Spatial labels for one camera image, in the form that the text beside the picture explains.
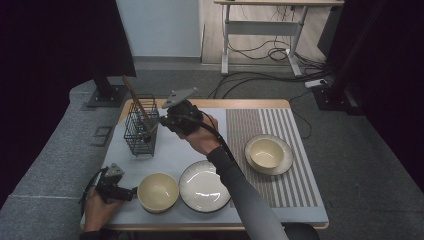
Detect white plate with dark rim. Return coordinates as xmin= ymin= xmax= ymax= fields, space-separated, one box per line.
xmin=178 ymin=159 xmax=233 ymax=214
xmin=244 ymin=133 xmax=295 ymax=177

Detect brown white striped placemat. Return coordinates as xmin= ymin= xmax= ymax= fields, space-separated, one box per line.
xmin=225 ymin=108 xmax=319 ymax=209

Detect dark curtain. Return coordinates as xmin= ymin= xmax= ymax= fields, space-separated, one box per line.
xmin=0 ymin=0 xmax=138 ymax=208
xmin=333 ymin=0 xmax=424 ymax=191

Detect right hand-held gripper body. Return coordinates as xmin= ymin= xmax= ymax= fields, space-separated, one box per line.
xmin=160 ymin=87 xmax=205 ymax=137

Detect person's right hand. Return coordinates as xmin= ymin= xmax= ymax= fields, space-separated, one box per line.
xmin=179 ymin=114 xmax=223 ymax=156

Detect thin black floor cable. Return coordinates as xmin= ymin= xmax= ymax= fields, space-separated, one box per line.
xmin=288 ymin=89 xmax=313 ymax=140

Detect white power strip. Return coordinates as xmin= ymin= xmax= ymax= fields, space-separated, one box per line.
xmin=304 ymin=78 xmax=329 ymax=89

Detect black rounded object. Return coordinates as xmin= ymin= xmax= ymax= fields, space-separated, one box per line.
xmin=284 ymin=221 xmax=321 ymax=240

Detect white desk with metal legs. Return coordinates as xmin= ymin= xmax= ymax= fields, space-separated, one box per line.
xmin=213 ymin=0 xmax=345 ymax=77

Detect person's left hand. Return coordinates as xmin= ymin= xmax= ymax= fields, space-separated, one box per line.
xmin=83 ymin=188 xmax=123 ymax=223

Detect left hand-held gripper cable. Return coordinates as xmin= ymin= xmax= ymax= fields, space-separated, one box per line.
xmin=79 ymin=166 xmax=110 ymax=216

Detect tangle of black cables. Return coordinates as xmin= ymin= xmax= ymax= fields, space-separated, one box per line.
xmin=226 ymin=4 xmax=329 ymax=68

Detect black wire cutlery basket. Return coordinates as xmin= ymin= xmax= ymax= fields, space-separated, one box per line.
xmin=123 ymin=94 xmax=161 ymax=158

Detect dark panel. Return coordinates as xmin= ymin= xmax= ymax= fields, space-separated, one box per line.
xmin=316 ymin=3 xmax=348 ymax=60

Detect hand-held gripper cable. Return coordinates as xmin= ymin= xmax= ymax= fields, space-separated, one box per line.
xmin=79 ymin=166 xmax=110 ymax=216
xmin=179 ymin=111 xmax=238 ymax=164

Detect long black floor cables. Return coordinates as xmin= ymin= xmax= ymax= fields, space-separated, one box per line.
xmin=206 ymin=68 xmax=334 ymax=100

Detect dark floor socket frame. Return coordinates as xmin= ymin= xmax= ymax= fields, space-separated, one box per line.
xmin=91 ymin=125 xmax=114 ymax=148

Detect black metal stand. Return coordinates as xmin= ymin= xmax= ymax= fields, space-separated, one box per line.
xmin=79 ymin=68 xmax=130 ymax=112
xmin=311 ymin=0 xmax=389 ymax=117

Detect blue-grey table mat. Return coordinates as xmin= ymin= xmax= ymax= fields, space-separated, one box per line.
xmin=79 ymin=107 xmax=330 ymax=231

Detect cream bowl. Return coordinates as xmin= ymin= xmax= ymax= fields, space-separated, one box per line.
xmin=249 ymin=137 xmax=286 ymax=170
xmin=136 ymin=171 xmax=181 ymax=214

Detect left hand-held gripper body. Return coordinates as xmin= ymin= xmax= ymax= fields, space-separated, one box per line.
xmin=94 ymin=162 xmax=134 ymax=203

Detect right hand-held gripper cable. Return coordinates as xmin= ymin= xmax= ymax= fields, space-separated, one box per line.
xmin=179 ymin=111 xmax=238 ymax=164

